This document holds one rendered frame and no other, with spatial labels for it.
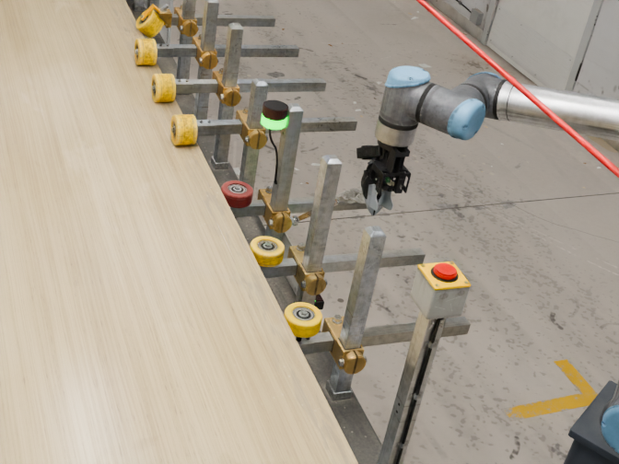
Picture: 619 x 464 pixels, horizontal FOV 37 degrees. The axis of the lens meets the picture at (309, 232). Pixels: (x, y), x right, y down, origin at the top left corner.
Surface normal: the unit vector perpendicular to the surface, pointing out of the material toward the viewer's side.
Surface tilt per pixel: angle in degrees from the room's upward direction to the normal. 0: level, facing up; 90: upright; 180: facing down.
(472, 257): 0
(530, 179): 0
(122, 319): 0
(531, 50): 91
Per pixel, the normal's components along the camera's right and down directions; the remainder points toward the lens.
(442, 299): 0.33, 0.56
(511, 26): -0.91, 0.09
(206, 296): 0.15, -0.83
